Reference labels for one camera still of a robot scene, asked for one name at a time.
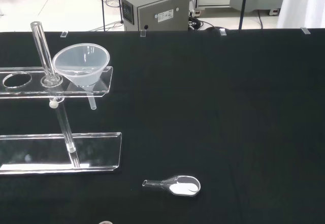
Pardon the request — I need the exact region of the clear acrylic funnel stand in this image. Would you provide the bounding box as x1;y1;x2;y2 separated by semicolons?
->
0;21;122;176

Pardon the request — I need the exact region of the glass weighing funnel with powder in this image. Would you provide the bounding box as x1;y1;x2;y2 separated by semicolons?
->
142;175;202;197

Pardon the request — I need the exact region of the black bench cloth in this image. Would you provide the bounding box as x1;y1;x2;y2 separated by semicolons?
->
0;27;325;224

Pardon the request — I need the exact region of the grey metal control cabinet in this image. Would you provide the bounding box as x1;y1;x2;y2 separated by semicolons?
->
120;0;191;31

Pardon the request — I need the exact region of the black tripod pole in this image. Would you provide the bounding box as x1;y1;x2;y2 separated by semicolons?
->
238;0;249;31
116;0;124;24
100;0;106;31

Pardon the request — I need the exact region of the white curtain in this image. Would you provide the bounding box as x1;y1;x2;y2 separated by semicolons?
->
276;0;325;29

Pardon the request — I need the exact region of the black cable bundle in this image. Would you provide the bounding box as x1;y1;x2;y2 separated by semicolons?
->
187;10;215;31

